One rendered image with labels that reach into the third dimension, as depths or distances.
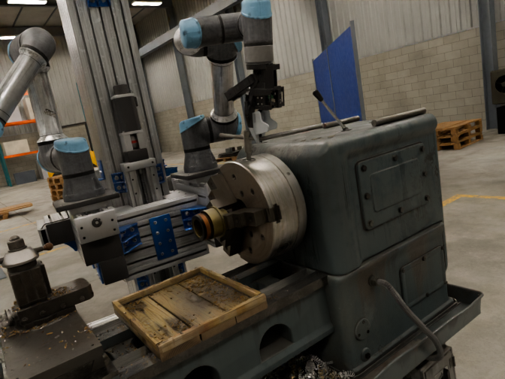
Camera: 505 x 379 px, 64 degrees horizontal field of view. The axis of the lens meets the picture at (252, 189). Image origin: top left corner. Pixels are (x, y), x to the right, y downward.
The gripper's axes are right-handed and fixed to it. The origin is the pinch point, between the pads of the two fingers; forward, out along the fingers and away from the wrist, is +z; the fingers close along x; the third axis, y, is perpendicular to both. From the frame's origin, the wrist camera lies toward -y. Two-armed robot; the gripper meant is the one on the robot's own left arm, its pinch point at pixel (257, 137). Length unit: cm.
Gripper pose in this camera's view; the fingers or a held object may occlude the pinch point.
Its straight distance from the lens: 115.1
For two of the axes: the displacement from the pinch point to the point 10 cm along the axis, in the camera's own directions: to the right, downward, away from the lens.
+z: 0.6, 9.4, 3.3
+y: 8.3, 1.4, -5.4
